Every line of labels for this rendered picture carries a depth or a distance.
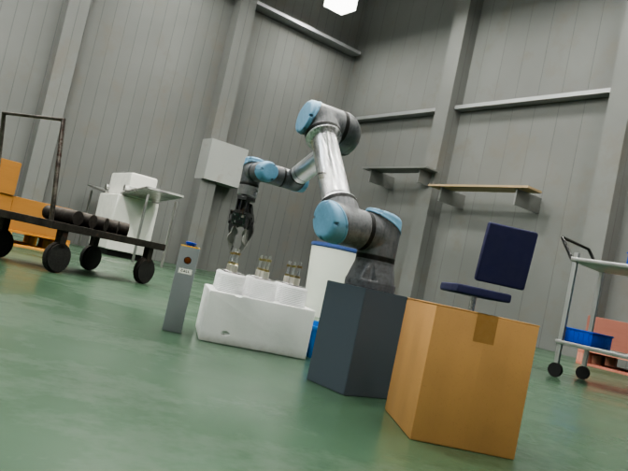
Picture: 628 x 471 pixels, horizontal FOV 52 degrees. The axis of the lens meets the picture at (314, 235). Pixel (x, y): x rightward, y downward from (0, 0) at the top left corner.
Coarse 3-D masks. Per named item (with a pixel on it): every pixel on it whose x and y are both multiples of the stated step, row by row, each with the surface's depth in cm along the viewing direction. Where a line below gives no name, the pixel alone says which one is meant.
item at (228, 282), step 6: (222, 276) 234; (228, 276) 233; (234, 276) 233; (240, 276) 235; (222, 282) 234; (228, 282) 233; (234, 282) 233; (240, 282) 234; (222, 288) 233; (228, 288) 233; (234, 288) 233; (240, 288) 235; (240, 294) 236
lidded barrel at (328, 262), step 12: (312, 252) 515; (324, 252) 504; (336, 252) 501; (348, 252) 502; (312, 264) 512; (324, 264) 503; (336, 264) 501; (348, 264) 503; (312, 276) 510; (324, 276) 503; (336, 276) 501; (312, 288) 508; (324, 288) 502; (312, 300) 506
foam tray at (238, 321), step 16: (208, 288) 237; (208, 304) 228; (224, 304) 229; (240, 304) 231; (256, 304) 232; (272, 304) 233; (208, 320) 228; (224, 320) 229; (240, 320) 230; (256, 320) 232; (272, 320) 233; (288, 320) 234; (304, 320) 235; (208, 336) 228; (224, 336) 229; (240, 336) 230; (256, 336) 232; (272, 336) 233; (288, 336) 234; (304, 336) 235; (272, 352) 233; (288, 352) 234; (304, 352) 235
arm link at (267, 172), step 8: (256, 168) 238; (264, 168) 236; (272, 168) 237; (280, 168) 242; (256, 176) 239; (264, 176) 236; (272, 176) 238; (280, 176) 241; (272, 184) 243; (280, 184) 243
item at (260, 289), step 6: (252, 282) 238; (258, 282) 236; (264, 282) 235; (270, 282) 236; (252, 288) 237; (258, 288) 235; (264, 288) 235; (270, 288) 236; (276, 288) 239; (252, 294) 236; (258, 294) 235; (264, 294) 235; (270, 294) 237; (270, 300) 237
